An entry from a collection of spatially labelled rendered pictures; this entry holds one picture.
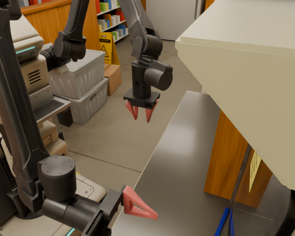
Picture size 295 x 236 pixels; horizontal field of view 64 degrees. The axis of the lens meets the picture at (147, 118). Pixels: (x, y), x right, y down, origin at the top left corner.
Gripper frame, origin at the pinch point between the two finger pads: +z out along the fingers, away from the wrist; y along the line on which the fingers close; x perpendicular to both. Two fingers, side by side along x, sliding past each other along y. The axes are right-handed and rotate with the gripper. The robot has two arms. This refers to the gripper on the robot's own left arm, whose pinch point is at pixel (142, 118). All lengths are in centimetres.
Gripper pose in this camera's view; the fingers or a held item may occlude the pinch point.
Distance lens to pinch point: 79.6
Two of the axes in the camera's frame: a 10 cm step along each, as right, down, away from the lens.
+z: 0.0, 8.2, 5.7
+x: 3.6, -5.3, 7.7
